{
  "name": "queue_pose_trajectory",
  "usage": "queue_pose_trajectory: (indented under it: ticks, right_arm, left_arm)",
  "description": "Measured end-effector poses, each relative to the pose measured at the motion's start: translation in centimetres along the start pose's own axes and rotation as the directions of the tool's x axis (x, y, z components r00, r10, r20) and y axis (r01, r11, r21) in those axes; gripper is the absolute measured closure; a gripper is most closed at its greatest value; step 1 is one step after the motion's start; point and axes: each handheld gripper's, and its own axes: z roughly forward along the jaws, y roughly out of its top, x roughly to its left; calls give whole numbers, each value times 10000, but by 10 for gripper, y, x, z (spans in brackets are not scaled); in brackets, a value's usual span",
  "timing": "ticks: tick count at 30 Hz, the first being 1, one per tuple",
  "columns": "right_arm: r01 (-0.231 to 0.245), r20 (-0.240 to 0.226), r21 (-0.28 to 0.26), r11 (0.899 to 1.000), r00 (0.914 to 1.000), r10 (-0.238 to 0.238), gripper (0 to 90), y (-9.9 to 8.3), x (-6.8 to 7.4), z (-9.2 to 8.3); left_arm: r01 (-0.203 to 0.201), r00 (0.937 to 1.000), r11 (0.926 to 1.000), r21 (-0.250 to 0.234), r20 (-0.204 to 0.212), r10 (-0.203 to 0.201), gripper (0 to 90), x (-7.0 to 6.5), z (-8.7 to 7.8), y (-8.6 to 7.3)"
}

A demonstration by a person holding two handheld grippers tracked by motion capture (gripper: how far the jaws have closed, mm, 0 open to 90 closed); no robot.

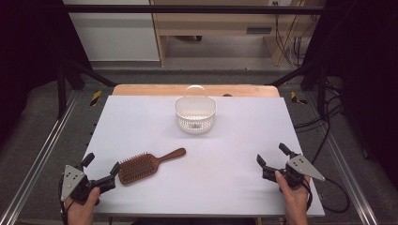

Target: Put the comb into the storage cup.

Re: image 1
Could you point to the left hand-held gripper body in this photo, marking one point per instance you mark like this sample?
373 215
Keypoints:
82 187

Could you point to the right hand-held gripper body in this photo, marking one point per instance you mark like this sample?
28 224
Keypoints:
300 168

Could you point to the brown wooden hairbrush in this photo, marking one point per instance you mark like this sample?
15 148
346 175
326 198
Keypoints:
139 168

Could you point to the white plastic basket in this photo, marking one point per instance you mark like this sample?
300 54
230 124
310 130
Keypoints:
195 122

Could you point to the person's left hand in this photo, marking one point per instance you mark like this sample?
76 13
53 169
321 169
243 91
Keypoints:
82 212

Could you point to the person's right hand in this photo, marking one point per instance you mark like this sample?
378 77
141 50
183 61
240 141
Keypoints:
294 203

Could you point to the yellow black floor tape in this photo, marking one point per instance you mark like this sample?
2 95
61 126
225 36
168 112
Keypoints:
95 97
294 97

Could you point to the black curtain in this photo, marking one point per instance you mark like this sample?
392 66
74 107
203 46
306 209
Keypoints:
28 47
369 62

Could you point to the white cabinet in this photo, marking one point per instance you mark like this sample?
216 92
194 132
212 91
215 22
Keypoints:
115 34

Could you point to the light wooden desk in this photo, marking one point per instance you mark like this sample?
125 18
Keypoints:
212 25

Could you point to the aluminium floor rail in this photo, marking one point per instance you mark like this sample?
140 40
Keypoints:
347 175
40 156

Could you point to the black metal frame strut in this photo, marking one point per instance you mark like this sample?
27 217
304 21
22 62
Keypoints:
321 90
61 90

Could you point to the black horizontal frame bar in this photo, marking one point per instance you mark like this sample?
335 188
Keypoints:
187 9

